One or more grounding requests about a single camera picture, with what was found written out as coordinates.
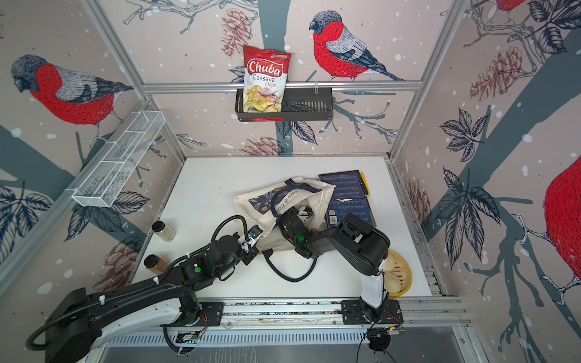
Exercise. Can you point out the cream canvas tote bag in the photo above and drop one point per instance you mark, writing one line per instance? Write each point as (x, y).
(264, 206)

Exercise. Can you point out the navy Chinese poetry book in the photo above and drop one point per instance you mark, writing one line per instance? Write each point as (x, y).
(339, 208)

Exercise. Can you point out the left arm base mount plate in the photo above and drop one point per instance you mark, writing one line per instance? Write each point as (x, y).
(199, 314)

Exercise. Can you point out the navy Chinese classics book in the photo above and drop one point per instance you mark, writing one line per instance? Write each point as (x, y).
(348, 184)

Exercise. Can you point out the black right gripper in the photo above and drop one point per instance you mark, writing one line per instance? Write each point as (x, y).
(280, 219)

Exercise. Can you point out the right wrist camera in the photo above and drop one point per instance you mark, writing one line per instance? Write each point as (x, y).
(305, 212)

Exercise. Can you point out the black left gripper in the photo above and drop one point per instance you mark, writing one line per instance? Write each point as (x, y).
(251, 255)

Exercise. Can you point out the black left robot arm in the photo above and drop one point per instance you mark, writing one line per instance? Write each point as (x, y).
(84, 321)

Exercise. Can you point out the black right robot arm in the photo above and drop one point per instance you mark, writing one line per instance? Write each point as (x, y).
(361, 244)

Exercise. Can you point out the red Chuba cassava chips bag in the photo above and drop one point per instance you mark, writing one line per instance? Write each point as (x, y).
(265, 79)

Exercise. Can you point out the clear spice jar black lid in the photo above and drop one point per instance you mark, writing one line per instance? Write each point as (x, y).
(163, 231)

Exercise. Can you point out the black wall basket shelf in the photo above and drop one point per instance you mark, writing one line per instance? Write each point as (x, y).
(297, 105)

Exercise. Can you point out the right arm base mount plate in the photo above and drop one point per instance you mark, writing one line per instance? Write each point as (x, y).
(358, 312)

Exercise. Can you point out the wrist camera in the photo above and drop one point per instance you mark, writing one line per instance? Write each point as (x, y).
(305, 212)
(254, 234)

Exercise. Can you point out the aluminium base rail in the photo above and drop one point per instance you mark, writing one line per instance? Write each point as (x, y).
(298, 313)

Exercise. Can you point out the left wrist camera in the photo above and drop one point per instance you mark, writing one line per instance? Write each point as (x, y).
(254, 234)

